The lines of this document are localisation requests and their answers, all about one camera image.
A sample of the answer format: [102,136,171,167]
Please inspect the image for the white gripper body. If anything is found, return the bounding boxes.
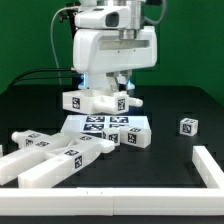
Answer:
[73,6,157,75]

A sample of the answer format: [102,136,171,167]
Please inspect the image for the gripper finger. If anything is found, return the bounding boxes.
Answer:
[118,70,132,88]
[106,73,119,91]

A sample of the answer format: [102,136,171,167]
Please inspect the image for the white chair seat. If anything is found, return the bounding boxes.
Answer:
[63,89,143,115]

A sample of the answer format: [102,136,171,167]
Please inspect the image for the white chair back frame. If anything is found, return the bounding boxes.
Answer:
[0,132,115,188]

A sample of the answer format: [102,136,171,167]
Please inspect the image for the white marker base sheet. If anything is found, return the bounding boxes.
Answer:
[61,115,150,133]

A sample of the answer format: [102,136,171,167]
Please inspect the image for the white block left edge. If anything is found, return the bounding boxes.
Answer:
[0,145,3,157]

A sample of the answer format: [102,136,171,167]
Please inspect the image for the black camera on stand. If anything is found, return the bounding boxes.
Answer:
[59,2,80,23]

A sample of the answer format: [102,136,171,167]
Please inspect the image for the black cables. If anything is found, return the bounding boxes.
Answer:
[7,68,84,94]

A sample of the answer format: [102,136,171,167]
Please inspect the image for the white L-shaped wall fence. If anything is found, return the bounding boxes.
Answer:
[0,146,224,216]

